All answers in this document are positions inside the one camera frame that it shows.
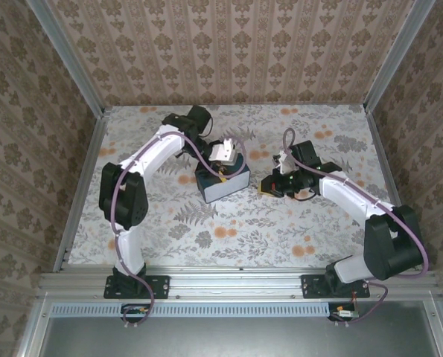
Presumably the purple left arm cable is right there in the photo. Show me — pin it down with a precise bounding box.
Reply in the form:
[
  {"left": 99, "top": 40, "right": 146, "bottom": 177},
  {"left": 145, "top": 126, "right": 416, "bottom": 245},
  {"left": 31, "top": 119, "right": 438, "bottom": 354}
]
[{"left": 109, "top": 132, "right": 250, "bottom": 329}]

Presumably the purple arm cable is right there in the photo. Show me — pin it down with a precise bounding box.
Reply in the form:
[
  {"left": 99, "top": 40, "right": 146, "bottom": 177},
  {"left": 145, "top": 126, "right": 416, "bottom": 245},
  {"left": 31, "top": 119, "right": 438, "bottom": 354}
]
[
  {"left": 109, "top": 132, "right": 250, "bottom": 329},
  {"left": 282, "top": 128, "right": 430, "bottom": 325}
]

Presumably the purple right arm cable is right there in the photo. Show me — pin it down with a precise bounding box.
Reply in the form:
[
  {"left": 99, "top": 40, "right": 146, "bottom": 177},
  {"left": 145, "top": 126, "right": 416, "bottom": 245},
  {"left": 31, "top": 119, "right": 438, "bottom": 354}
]
[{"left": 282, "top": 128, "right": 430, "bottom": 325}]

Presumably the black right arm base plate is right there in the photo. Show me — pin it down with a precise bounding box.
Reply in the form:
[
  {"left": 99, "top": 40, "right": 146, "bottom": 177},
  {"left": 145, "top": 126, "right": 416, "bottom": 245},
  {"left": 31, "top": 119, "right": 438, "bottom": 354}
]
[{"left": 302, "top": 274, "right": 371, "bottom": 300}]

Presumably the aluminium side frame rail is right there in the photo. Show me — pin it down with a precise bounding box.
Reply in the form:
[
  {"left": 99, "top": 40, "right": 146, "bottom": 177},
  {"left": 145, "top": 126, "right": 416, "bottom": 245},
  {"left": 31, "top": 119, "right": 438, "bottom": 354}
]
[
  {"left": 365, "top": 107, "right": 407, "bottom": 209},
  {"left": 52, "top": 109, "right": 111, "bottom": 273}
]

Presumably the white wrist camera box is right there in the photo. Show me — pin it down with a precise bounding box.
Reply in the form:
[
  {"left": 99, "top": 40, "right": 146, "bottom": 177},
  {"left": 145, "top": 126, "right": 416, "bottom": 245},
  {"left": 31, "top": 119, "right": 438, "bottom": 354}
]
[
  {"left": 274, "top": 150, "right": 299, "bottom": 176},
  {"left": 208, "top": 138, "right": 243, "bottom": 164}
]

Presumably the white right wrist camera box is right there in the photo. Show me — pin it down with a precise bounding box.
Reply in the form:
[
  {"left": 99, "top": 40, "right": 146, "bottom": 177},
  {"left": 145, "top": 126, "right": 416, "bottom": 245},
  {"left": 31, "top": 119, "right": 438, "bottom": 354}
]
[{"left": 274, "top": 150, "right": 299, "bottom": 176}]

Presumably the aluminium front frame rail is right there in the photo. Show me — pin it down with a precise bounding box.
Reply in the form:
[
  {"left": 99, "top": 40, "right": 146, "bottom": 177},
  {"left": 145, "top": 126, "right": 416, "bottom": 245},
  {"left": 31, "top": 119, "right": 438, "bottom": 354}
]
[{"left": 37, "top": 266, "right": 442, "bottom": 298}]

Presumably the grey slotted cable duct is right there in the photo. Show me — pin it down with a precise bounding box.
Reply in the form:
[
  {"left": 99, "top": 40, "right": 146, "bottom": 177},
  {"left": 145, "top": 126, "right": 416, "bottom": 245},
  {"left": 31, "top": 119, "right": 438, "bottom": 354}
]
[{"left": 51, "top": 301, "right": 356, "bottom": 319}]

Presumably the grey metal panel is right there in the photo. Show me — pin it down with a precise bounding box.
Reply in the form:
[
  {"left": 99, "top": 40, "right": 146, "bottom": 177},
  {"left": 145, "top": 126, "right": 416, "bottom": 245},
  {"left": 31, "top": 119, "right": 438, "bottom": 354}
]
[{"left": 38, "top": 300, "right": 442, "bottom": 357}]

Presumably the small connector board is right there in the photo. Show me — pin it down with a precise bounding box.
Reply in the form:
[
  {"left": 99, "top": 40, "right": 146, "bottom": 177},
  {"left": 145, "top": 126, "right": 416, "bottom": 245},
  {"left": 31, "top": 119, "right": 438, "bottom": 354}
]
[
  {"left": 123, "top": 306, "right": 150, "bottom": 318},
  {"left": 332, "top": 307, "right": 359, "bottom": 319}
]

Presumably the floral patterned tablecloth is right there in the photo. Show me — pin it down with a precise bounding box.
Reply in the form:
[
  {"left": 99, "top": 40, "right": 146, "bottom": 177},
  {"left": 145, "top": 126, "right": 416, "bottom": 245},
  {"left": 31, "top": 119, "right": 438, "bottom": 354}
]
[{"left": 67, "top": 105, "right": 398, "bottom": 269}]

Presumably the aluminium frame corner post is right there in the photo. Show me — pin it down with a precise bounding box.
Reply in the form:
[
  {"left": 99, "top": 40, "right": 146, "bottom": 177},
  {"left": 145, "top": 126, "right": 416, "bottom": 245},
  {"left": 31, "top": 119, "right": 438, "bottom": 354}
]
[
  {"left": 364, "top": 0, "right": 436, "bottom": 112},
  {"left": 26, "top": 0, "right": 107, "bottom": 117}
]

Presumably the blue and grey box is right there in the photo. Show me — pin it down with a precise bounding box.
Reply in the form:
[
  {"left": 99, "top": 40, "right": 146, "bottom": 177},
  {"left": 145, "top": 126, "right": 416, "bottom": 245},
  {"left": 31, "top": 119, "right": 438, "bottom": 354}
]
[{"left": 194, "top": 154, "right": 252, "bottom": 205}]

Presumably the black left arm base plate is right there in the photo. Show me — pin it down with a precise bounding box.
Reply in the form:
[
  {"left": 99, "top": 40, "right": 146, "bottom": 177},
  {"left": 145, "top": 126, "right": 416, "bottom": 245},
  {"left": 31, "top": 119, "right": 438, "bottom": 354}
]
[{"left": 103, "top": 274, "right": 170, "bottom": 300}]

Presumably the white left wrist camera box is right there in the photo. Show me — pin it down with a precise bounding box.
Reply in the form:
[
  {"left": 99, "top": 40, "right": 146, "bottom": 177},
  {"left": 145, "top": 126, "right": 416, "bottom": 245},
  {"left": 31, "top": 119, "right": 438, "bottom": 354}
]
[{"left": 208, "top": 138, "right": 243, "bottom": 164}]

